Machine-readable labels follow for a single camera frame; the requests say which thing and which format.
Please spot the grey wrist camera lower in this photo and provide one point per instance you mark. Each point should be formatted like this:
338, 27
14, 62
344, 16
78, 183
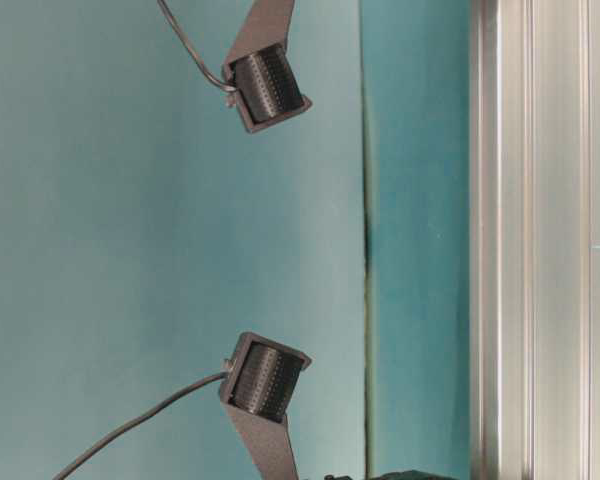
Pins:
261, 377

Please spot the silver aluminium extrusion rail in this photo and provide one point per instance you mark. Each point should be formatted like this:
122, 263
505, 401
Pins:
535, 239

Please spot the grey wrist camera upper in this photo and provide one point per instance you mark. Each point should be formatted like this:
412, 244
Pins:
266, 92

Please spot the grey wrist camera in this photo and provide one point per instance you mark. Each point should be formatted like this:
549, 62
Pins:
266, 92
261, 377

